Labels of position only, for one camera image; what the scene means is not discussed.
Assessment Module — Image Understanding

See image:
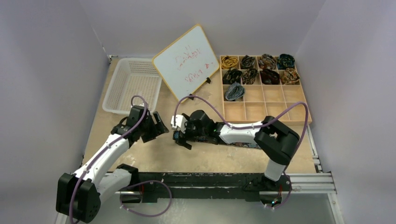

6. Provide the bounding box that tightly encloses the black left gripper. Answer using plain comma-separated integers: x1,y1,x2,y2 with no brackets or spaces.
138,112,168,142

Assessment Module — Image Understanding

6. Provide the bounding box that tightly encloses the navy floral patterned tie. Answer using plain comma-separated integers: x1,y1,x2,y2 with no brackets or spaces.
172,131,261,149

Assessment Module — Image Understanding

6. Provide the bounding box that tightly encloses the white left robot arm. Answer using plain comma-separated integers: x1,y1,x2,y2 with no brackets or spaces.
56,106,168,223

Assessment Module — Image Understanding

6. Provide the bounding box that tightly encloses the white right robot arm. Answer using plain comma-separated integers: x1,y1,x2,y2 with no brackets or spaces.
170,110,300,190

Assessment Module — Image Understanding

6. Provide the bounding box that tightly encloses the white plastic basket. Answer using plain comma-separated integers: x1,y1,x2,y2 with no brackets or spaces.
102,57,162,115

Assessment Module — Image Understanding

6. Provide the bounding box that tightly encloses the grey rolled tie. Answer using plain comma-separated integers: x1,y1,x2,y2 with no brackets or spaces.
224,82,246,101

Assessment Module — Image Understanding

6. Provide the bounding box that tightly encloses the black gold rolled tie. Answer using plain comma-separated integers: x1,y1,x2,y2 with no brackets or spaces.
222,68,243,85

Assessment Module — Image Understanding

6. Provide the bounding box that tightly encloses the yellow rolled tie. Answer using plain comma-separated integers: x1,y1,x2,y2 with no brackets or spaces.
220,56,240,70

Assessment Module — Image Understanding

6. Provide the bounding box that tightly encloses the wooden compartment tray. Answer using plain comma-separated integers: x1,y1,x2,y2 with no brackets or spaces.
220,55,307,126

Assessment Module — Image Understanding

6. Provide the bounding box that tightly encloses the dark olive rolled tie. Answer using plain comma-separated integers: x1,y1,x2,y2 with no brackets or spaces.
241,68,258,84

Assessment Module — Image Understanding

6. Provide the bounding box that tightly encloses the dark maroon rolled tie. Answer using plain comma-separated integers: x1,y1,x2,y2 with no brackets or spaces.
260,69,280,85

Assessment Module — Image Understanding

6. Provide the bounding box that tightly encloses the brown patterned rolled tie top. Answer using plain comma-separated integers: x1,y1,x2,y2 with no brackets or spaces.
258,54,277,70

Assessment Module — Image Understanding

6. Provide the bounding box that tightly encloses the orange brown rolled tie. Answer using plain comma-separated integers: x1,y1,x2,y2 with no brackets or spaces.
280,68,300,85

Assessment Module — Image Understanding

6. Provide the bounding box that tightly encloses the teal dark rolled tie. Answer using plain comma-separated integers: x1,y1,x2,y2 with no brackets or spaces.
277,54,295,70

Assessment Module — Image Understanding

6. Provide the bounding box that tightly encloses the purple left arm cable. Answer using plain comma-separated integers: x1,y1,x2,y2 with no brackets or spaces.
68,95,149,224

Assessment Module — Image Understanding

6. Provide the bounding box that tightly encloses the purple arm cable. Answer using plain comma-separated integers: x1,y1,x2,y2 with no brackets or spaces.
174,95,310,209
68,95,149,224

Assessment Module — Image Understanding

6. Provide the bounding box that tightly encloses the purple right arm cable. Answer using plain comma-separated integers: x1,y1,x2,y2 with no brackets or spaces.
174,95,310,209

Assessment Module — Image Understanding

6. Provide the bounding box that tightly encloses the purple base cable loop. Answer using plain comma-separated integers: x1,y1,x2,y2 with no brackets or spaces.
119,180,173,218

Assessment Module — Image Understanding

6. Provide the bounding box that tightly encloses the white board with yellow frame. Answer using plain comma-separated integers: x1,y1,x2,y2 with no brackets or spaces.
152,24,220,101

